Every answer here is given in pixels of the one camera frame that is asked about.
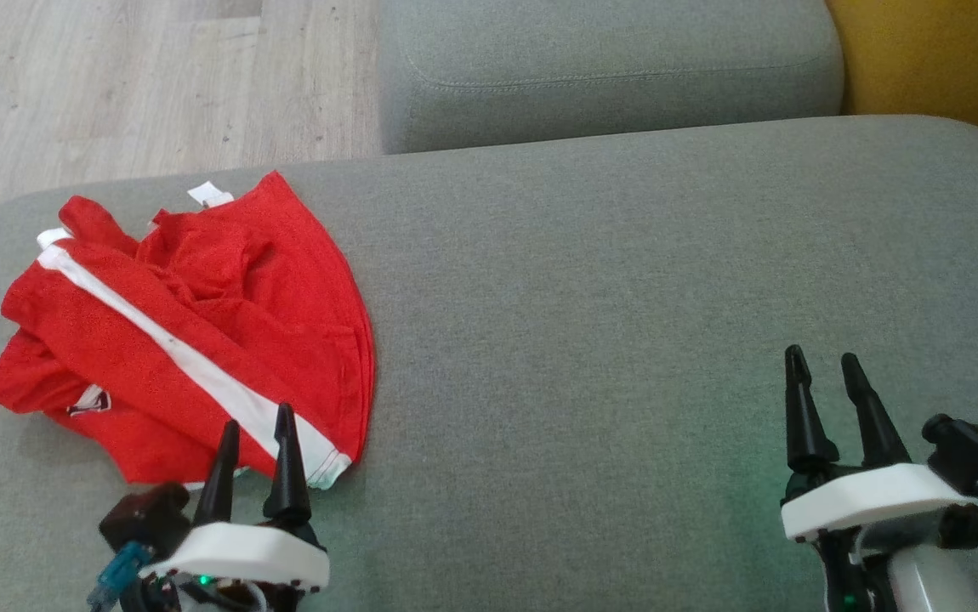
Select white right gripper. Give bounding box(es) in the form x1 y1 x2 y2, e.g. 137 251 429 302
781 344 978 612

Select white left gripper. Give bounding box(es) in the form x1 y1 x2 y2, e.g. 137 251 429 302
128 403 330 612

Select red shorts with white stripe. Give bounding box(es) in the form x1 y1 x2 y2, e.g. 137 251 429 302
0 195 354 490

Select red basketball jersey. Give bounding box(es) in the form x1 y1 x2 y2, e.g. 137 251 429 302
140 170 376 464

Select yellow sofa backrest cushion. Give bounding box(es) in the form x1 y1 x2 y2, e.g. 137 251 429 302
825 0 978 167

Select grey sofa seat cushion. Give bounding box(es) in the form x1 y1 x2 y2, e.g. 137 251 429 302
380 0 845 156

